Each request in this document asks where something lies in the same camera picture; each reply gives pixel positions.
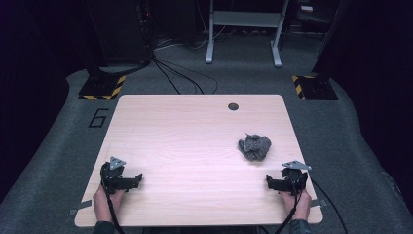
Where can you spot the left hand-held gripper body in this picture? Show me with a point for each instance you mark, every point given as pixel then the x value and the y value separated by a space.
pixel 112 177

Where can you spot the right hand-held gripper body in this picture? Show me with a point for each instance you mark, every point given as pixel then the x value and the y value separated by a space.
pixel 293 177

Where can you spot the grey towel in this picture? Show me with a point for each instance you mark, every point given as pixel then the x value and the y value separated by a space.
pixel 255 147

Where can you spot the person's left hand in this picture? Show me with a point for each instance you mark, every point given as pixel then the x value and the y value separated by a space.
pixel 101 203

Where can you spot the person's right hand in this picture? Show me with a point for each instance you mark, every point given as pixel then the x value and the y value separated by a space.
pixel 303 204

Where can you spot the grey tape strip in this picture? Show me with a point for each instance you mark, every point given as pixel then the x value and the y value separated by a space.
pixel 80 206
pixel 319 203

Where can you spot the round dark table grommet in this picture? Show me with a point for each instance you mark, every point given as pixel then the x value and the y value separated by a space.
pixel 233 106

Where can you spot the black stand striped base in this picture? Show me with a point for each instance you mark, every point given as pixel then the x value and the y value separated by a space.
pixel 102 87
pixel 316 87

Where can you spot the dark cabinet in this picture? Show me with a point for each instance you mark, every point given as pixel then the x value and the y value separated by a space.
pixel 117 32

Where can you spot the white desk frame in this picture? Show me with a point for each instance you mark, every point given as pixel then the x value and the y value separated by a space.
pixel 246 19

